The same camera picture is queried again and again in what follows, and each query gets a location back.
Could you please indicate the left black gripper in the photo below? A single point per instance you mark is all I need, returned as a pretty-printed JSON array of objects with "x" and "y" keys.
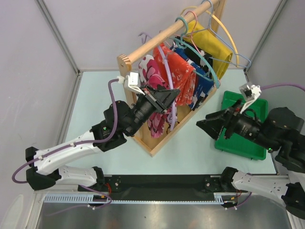
[{"x": 165, "y": 98}]

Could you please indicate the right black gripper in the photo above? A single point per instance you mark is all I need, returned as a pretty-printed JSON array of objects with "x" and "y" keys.
[{"x": 213, "y": 122}]

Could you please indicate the pink camouflage trousers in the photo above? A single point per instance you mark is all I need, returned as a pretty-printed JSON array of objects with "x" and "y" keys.
[{"x": 150, "y": 75}]

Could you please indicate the purple hanger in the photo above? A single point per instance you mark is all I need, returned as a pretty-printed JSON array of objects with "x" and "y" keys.
[{"x": 173, "y": 115}]

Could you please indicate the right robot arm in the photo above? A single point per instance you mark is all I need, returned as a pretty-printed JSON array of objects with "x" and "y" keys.
[{"x": 281, "y": 133}]

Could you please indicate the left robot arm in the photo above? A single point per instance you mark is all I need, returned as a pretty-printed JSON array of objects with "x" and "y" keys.
[{"x": 49, "y": 167}]

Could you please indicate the orange white trousers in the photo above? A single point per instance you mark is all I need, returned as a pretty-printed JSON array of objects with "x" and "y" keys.
[{"x": 182, "y": 74}]

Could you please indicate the blue patterned trousers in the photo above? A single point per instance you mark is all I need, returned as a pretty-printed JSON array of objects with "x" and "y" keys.
[{"x": 204, "y": 79}]

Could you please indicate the pink hanger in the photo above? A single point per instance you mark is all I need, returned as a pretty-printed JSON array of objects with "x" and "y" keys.
[{"x": 203, "y": 39}]

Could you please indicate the yellow hanger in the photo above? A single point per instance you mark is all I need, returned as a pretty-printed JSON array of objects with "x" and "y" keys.
[{"x": 233, "y": 46}]

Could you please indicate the yellow trousers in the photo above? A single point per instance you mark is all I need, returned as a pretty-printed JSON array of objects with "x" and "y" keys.
[{"x": 221, "y": 64}]

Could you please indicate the green plastic tray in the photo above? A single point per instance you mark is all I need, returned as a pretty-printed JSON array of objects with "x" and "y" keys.
[{"x": 236, "y": 144}]

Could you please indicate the wooden clothes rack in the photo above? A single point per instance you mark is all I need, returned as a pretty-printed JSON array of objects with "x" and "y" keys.
[{"x": 153, "y": 145}]

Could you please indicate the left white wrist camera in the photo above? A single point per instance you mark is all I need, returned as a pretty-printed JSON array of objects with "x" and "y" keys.
[{"x": 131, "y": 82}]

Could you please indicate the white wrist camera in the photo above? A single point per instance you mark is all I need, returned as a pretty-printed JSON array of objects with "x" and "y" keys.
[
  {"x": 131, "y": 82},
  {"x": 250, "y": 93}
]

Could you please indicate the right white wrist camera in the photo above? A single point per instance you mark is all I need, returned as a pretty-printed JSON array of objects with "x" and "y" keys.
[{"x": 250, "y": 93}]

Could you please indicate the white cable duct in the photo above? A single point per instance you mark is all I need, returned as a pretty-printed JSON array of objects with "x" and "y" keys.
[{"x": 101, "y": 199}]

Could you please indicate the light blue wire hanger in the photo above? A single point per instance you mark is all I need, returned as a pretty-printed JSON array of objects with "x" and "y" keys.
[{"x": 244, "y": 62}]

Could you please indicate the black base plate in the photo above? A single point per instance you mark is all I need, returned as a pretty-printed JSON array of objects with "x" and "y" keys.
[{"x": 164, "y": 187}]

